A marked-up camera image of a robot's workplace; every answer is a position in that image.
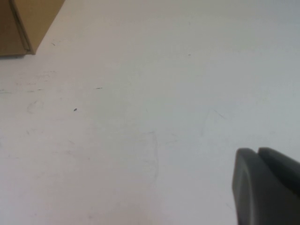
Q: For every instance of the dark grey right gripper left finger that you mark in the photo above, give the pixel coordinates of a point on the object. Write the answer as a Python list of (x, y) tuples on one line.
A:
[(257, 194)]

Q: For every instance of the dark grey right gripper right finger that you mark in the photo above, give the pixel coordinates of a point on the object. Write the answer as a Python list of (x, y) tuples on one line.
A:
[(283, 164)]

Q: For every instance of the lower cardboard drawer with window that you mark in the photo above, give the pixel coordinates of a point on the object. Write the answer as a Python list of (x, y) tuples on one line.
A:
[(39, 16)]

